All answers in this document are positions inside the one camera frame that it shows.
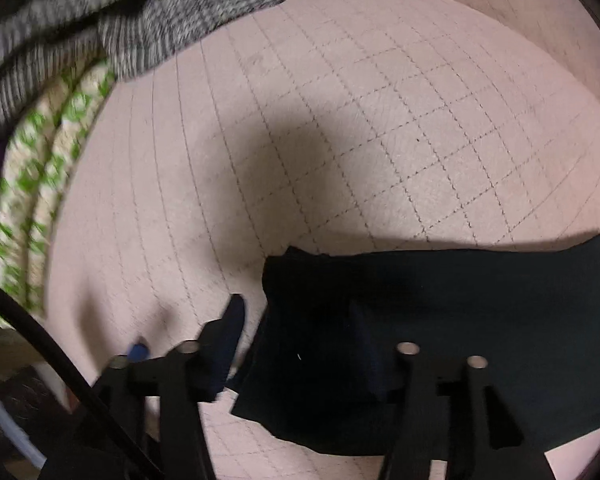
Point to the pink quilted sofa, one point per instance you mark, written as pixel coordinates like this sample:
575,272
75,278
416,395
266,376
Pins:
330,110

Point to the green patterned cloth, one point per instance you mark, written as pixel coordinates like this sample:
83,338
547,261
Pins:
45,160

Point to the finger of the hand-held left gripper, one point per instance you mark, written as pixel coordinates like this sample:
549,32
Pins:
139,350

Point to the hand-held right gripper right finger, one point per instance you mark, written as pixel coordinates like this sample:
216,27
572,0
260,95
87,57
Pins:
367,360

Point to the grey houndstooth garment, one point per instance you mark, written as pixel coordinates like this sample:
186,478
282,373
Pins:
180,20

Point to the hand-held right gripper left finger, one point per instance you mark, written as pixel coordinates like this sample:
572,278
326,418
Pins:
228,332

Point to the black pants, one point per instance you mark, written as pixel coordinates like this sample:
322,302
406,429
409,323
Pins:
430,300

